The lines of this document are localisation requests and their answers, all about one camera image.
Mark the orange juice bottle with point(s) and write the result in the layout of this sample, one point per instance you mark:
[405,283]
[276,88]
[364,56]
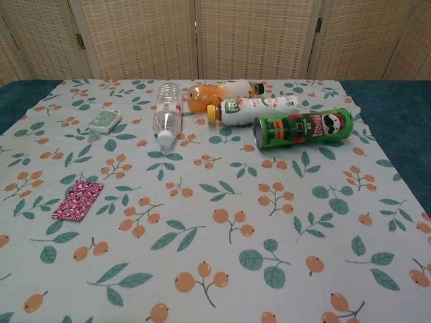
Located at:
[198,97]

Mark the green Pringles can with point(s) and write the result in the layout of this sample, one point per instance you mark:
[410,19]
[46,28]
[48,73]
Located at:
[303,129]

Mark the floral leaf-and-fruit tablecloth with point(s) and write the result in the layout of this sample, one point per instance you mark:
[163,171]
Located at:
[215,202]

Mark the pink patterned foil packet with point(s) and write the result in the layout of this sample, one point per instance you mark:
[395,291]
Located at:
[79,202]

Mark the green chewing gum pack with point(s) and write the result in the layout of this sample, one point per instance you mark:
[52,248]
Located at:
[102,120]

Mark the blue felt table cover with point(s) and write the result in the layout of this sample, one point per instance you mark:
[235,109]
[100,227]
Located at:
[387,111]

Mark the brass screen hinge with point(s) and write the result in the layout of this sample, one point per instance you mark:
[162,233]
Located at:
[79,39]
[318,25]

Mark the woven folding screen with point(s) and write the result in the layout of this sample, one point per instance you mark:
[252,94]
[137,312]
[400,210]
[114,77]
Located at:
[141,40]

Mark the white yellow-capped drink bottle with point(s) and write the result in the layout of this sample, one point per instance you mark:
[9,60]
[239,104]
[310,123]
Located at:
[242,111]

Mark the clear plastic water bottle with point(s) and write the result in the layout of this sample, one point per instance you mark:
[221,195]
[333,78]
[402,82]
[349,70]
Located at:
[166,117]

